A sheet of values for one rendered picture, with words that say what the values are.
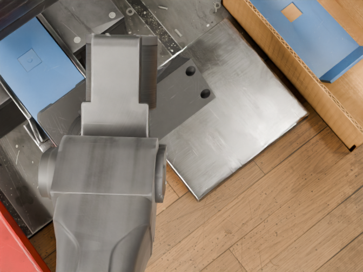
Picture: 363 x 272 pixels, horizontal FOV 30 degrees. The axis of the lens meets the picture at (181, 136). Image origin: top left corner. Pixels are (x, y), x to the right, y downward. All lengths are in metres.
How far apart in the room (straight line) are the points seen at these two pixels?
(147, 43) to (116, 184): 0.13
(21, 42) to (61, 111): 0.18
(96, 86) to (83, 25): 0.29
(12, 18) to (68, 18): 0.16
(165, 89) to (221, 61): 0.25
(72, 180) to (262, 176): 0.40
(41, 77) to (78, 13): 0.09
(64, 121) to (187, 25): 0.30
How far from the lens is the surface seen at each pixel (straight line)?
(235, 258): 0.80
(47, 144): 0.75
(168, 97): 0.59
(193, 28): 0.87
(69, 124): 0.63
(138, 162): 0.45
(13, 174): 0.84
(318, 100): 0.81
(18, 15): 0.65
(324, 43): 0.87
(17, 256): 0.82
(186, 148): 0.80
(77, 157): 0.46
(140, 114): 0.51
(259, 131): 0.81
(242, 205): 0.81
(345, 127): 0.80
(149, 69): 0.53
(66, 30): 0.79
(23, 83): 0.77
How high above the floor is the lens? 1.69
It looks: 75 degrees down
